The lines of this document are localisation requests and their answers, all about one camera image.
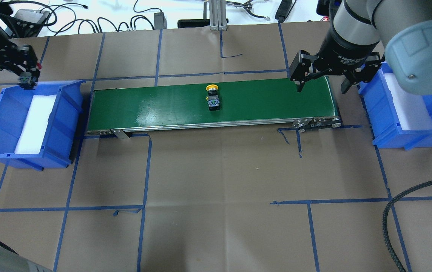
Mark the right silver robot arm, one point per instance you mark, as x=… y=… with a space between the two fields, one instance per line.
x=364 y=34

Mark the white foam pad destination bin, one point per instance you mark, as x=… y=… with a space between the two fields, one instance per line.
x=410 y=109

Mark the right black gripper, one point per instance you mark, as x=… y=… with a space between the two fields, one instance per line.
x=343 y=51

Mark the green conveyor belt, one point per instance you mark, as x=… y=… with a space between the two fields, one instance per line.
x=254 y=102

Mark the white foam pad source bin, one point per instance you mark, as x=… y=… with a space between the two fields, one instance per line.
x=35 y=125

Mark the blue empty destination bin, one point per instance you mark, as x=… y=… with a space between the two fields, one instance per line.
x=398 y=119

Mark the yellow push button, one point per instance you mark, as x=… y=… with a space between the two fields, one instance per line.
x=212 y=98

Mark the aluminium profile post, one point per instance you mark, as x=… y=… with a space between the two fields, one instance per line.
x=217 y=15

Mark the red push button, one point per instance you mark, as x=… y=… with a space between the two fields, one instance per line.
x=37 y=67

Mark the blue bin with buttons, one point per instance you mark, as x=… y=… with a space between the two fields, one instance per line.
x=62 y=123

